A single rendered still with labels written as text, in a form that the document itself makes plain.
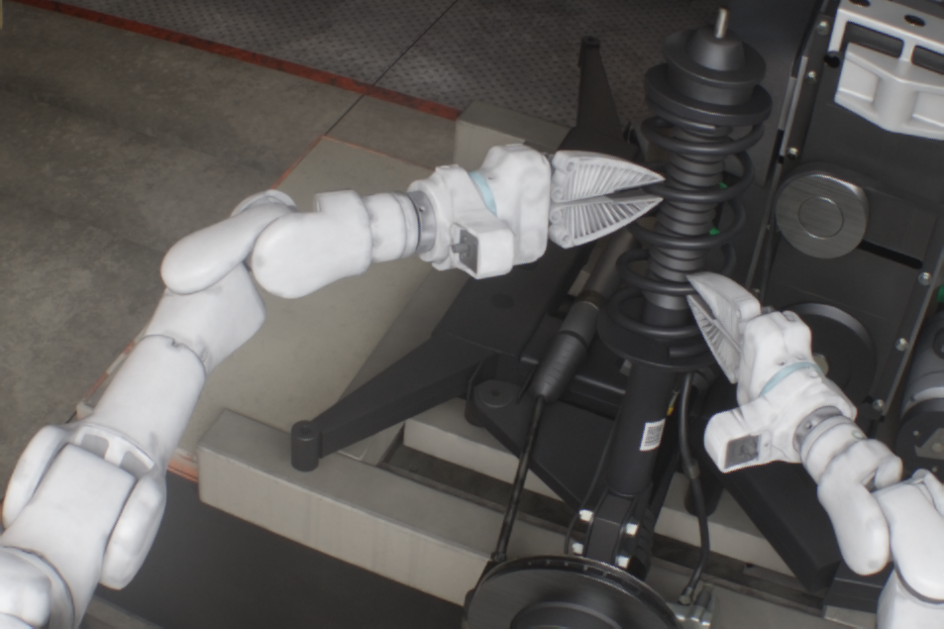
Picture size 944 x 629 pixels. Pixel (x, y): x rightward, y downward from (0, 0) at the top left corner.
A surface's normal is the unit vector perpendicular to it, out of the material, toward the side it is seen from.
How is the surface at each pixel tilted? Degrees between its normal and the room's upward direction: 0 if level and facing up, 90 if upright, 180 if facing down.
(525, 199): 74
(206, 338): 54
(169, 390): 38
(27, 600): 70
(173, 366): 29
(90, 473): 17
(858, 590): 90
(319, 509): 90
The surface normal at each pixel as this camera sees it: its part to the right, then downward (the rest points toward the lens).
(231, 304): 0.88, -0.12
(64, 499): 0.32, -0.81
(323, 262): 0.61, 0.39
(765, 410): -0.32, -0.73
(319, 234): 0.66, 0.12
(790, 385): -0.51, -0.62
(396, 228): 0.50, 0.04
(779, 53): -0.65, -0.30
